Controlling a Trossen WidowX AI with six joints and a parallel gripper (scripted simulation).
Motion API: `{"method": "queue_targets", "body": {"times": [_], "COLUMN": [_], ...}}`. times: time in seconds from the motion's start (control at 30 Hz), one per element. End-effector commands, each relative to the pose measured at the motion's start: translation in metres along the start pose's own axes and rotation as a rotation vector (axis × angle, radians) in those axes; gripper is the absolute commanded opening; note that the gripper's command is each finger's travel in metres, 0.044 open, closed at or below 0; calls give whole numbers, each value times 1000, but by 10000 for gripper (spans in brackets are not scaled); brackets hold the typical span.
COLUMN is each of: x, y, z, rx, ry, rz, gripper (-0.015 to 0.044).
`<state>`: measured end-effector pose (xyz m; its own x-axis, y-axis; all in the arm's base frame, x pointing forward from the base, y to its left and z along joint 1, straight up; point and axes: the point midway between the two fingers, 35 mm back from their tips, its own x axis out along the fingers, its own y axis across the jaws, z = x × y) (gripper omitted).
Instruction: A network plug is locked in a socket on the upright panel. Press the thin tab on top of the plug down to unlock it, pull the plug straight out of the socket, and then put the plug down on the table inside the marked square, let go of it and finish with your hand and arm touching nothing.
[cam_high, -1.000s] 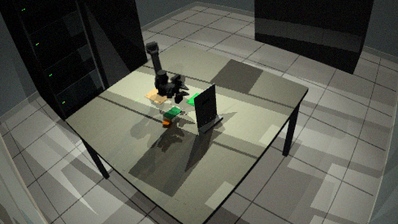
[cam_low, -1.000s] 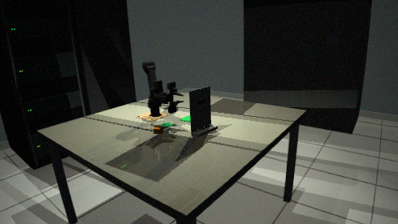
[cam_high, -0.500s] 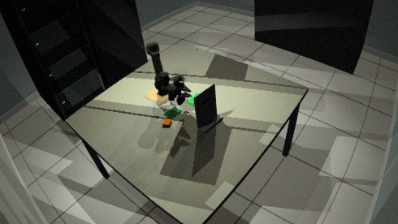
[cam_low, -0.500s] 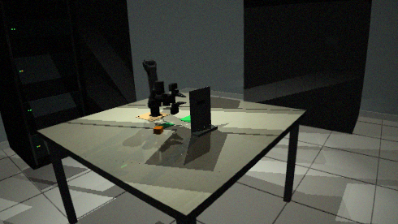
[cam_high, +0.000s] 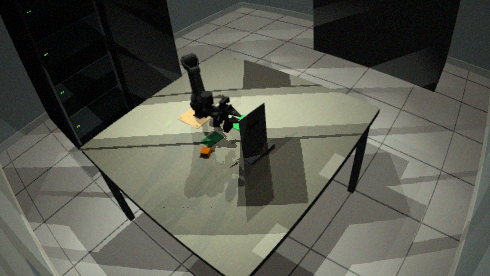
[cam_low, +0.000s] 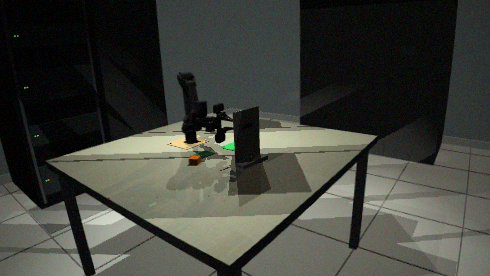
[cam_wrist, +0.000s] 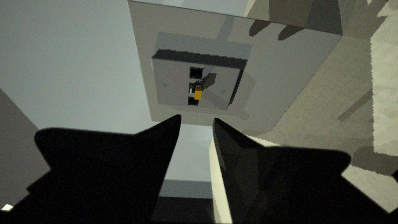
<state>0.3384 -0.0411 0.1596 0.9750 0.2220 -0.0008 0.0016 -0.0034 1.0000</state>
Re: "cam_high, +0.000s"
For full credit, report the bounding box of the pale cream flat panel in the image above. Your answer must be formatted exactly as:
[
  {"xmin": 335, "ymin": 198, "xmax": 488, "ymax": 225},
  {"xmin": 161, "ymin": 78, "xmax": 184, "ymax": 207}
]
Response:
[{"xmin": 238, "ymin": 102, "xmax": 275, "ymax": 165}]

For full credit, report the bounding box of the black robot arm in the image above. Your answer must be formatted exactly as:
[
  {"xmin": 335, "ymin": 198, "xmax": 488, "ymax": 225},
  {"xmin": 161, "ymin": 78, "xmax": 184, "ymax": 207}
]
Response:
[{"xmin": 180, "ymin": 53, "xmax": 223, "ymax": 127}]

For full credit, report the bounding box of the green square patch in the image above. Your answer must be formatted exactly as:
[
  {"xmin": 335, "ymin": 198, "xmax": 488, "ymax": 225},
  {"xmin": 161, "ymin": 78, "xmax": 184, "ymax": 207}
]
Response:
[{"xmin": 233, "ymin": 114, "xmax": 246, "ymax": 131}]

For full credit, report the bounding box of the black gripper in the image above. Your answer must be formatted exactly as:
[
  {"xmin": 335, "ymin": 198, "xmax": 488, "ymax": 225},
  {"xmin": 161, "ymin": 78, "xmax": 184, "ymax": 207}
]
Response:
[{"xmin": 211, "ymin": 96, "xmax": 241, "ymax": 133}]

